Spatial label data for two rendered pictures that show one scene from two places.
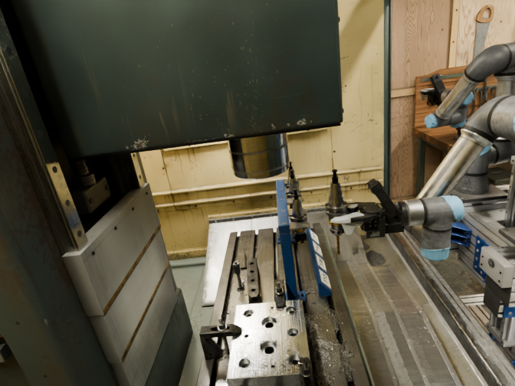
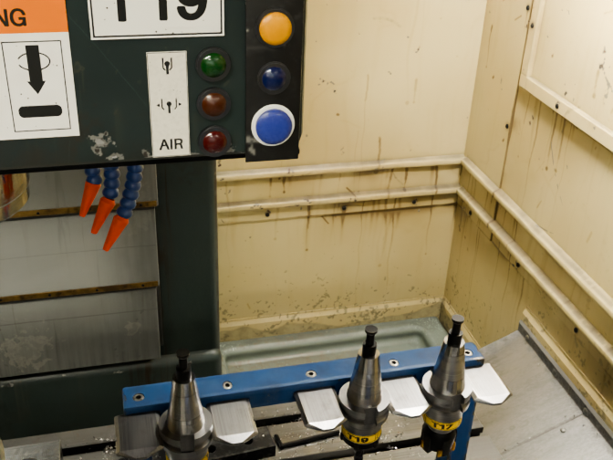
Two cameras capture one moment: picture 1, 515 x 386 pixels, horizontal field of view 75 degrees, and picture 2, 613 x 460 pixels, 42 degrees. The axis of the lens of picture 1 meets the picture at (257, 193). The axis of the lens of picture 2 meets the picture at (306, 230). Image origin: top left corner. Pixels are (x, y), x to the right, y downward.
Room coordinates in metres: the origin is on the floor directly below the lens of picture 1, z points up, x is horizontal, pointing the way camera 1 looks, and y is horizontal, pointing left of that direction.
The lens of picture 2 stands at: (0.97, -0.83, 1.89)
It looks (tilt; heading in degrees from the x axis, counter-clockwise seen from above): 30 degrees down; 69
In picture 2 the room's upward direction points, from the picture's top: 3 degrees clockwise
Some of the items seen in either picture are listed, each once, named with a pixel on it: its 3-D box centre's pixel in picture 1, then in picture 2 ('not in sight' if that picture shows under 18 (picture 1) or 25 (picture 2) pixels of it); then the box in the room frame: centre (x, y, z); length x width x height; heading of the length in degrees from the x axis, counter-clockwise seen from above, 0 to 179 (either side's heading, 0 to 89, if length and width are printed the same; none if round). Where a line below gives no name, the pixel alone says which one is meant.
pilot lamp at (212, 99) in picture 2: not in sight; (213, 104); (1.11, -0.25, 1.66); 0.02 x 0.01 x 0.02; 175
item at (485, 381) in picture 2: not in sight; (485, 385); (1.48, -0.17, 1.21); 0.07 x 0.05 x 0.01; 85
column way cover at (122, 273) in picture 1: (139, 282); (19, 253); (0.92, 0.42, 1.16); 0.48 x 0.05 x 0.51; 175
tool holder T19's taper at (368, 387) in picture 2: (293, 184); (367, 374); (1.31, -0.15, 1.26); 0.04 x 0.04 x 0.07
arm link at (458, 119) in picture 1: (455, 116); not in sight; (1.76, -1.11, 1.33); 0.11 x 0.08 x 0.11; 100
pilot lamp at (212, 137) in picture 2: not in sight; (214, 141); (1.11, -0.25, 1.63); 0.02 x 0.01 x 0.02; 175
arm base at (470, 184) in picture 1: (472, 178); not in sight; (1.48, -1.04, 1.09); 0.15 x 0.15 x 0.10
